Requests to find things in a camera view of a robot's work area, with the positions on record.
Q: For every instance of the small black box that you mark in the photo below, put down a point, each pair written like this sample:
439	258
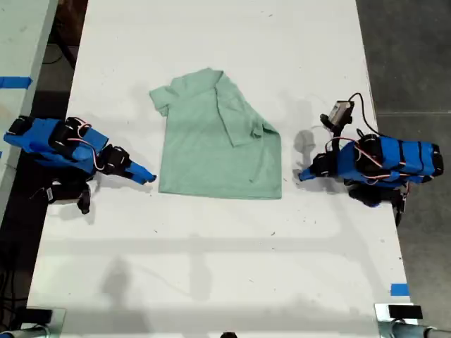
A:
405	311
38	315

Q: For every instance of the blue tape strip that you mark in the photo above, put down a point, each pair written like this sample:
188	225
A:
15	81
400	289

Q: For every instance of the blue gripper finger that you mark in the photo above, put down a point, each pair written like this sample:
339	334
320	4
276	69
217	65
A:
142	170
138	177
308	174

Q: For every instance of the blue and black arm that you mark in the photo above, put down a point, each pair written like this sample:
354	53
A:
38	137
405	158

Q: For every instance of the pale green T-shirt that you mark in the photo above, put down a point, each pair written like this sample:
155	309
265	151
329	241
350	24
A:
211	158

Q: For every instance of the black camera stalk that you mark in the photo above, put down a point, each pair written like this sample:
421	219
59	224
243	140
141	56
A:
338	135

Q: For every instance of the black camera box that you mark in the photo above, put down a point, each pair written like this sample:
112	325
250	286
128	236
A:
85	204
341	111

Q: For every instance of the grey metal pipe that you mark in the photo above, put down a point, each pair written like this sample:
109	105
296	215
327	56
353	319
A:
412	331
24	332

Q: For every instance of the white side table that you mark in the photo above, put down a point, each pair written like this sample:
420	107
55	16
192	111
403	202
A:
21	53

